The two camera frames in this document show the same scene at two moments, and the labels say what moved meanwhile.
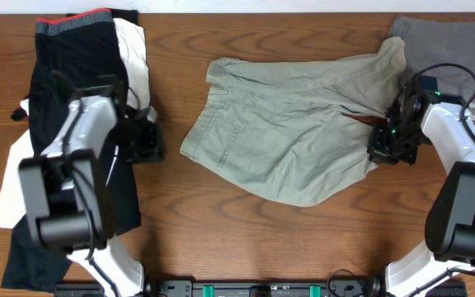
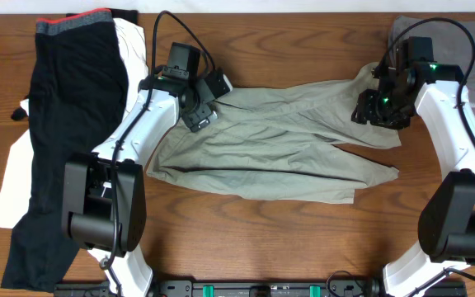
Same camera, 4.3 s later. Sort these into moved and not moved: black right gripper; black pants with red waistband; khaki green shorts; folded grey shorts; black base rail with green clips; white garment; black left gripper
Moved: black right gripper; black left gripper; khaki green shorts
Not moved: black base rail with green clips; white garment; black pants with red waistband; folded grey shorts
